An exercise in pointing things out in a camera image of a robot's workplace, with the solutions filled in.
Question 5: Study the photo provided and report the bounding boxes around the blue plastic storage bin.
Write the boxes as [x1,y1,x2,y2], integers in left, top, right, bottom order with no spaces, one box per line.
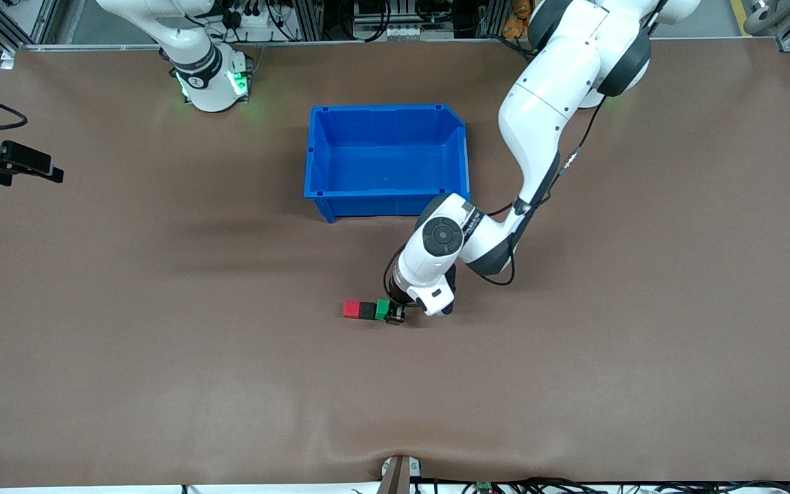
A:
[304,104,471,224]

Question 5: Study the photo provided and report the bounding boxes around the white socket bar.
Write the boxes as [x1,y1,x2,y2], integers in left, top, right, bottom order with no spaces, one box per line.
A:
[354,23,424,40]

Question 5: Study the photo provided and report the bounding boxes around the white power strip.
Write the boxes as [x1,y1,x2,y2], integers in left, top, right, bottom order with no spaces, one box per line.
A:
[220,0,293,42]

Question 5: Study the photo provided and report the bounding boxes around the orange packaged items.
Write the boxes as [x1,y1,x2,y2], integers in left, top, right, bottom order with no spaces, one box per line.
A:
[501,0,534,39]

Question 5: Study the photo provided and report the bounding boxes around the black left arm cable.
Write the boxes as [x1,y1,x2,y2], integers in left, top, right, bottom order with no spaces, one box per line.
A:
[384,103,605,303]

